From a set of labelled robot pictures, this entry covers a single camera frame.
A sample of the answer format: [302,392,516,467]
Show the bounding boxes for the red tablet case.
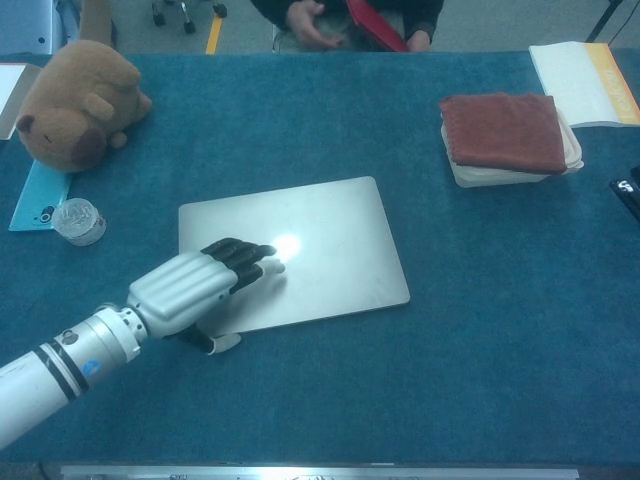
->
[345,0,409,53]

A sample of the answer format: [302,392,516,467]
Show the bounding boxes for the blue grey metal cabinet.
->
[0,0,81,55]

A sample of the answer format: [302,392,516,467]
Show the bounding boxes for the brown capybara plush toy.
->
[15,39,154,175]

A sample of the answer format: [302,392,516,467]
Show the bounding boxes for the office chair wheel base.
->
[151,0,229,35]

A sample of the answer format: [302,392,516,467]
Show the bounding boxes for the clear jar of paper clips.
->
[51,197,108,247]

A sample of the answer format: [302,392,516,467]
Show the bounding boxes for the white book with orange spine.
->
[528,42,640,129]

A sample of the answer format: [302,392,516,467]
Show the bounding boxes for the folded brown towel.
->
[439,92,566,176]

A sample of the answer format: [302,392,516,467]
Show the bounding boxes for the black tripod legs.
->
[584,0,640,44]

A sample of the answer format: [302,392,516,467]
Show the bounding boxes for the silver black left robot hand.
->
[126,237,288,356]

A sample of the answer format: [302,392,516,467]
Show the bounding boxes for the cream plastic lidded container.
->
[440,110,585,190]

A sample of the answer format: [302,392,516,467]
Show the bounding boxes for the light blue smartphone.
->
[8,158,74,233]

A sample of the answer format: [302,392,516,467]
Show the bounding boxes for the aluminium profile rail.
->
[59,464,581,480]

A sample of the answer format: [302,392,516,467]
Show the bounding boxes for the seated person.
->
[249,0,446,54]

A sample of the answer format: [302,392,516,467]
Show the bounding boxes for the teal blue table mat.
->
[0,48,640,466]

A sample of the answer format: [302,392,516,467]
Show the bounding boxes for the black device with white print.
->
[608,167,640,224]

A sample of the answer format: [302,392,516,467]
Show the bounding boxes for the silver laptop computer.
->
[177,175,412,335]

